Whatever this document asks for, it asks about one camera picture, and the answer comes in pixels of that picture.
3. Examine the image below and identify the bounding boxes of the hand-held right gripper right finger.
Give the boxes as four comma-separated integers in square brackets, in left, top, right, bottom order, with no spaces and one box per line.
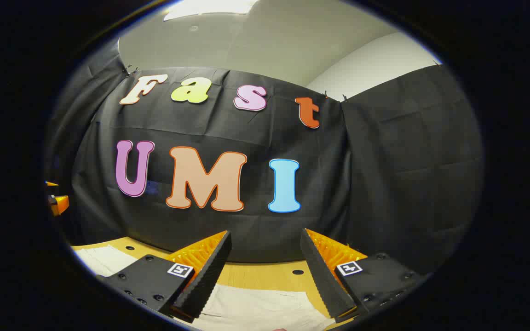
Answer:
[300,228,432,324]

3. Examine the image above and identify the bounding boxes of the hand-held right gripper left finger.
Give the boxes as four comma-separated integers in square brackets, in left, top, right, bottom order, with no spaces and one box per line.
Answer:
[95,230,232,323]

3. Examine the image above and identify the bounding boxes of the white jeans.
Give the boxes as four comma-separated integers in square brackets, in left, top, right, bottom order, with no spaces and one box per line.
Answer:
[74,246,337,331]

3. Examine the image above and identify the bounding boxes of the black backdrop cloth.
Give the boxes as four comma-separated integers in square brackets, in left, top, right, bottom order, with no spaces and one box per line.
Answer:
[44,39,485,276]

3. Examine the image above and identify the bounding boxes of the ceiling light panel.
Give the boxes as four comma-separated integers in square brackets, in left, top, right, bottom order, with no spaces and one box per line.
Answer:
[163,0,260,22]

